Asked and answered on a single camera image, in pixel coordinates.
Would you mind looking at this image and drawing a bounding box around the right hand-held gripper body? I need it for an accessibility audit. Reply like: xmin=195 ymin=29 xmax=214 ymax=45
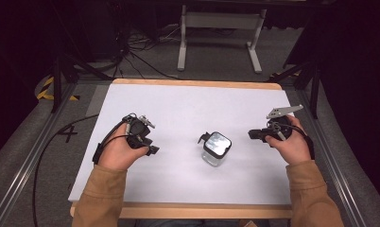
xmin=265 ymin=104 xmax=304 ymax=142

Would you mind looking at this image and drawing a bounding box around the person's left hand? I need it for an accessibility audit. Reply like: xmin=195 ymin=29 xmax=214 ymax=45
xmin=97 ymin=123 xmax=150 ymax=172

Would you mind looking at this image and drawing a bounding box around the person's right hand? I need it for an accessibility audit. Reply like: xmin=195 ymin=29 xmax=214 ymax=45
xmin=265 ymin=114 xmax=312 ymax=166

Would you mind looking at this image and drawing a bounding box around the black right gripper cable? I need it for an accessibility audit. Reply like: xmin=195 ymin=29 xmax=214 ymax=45
xmin=274 ymin=122 xmax=316 ymax=161

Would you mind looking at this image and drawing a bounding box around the white table mat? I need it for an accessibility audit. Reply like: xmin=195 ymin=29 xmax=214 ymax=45
xmin=67 ymin=82 xmax=294 ymax=206

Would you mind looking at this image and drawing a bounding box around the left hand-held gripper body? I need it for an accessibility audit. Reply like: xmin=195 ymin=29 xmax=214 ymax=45
xmin=122 ymin=113 xmax=156 ymax=150

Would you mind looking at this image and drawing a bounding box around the black tripod stand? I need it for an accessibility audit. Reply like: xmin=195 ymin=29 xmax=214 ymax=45
xmin=49 ymin=51 xmax=114 ymax=114
xmin=266 ymin=58 xmax=322 ymax=120

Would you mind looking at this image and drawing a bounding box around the clear jar with black lid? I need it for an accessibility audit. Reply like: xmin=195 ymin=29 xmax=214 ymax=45
xmin=197 ymin=131 xmax=233 ymax=167

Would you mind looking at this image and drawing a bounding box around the white metal desk frame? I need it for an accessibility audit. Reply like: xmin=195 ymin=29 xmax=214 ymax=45
xmin=177 ymin=4 xmax=268 ymax=75

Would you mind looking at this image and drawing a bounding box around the bundle of floor cables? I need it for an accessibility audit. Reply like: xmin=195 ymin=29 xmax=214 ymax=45
xmin=113 ymin=23 xmax=187 ymax=81

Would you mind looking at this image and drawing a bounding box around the yellow black hazard tape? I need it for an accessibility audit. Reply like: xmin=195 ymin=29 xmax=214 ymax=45
xmin=36 ymin=76 xmax=81 ymax=102

